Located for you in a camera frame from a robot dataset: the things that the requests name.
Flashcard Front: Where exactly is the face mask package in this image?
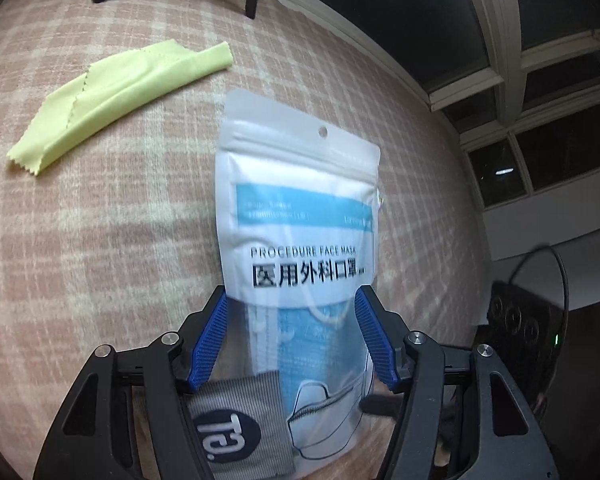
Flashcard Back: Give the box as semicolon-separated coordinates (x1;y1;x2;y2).
215;89;380;479

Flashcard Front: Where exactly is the yellow-green microfiber cloth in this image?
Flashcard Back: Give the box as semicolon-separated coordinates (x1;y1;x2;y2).
7;39;234;176

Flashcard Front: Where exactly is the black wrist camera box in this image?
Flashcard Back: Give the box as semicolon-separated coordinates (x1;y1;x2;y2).
486;281;565;362

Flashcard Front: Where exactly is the black power cable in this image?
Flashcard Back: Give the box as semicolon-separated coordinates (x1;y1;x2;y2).
507;245;571;411

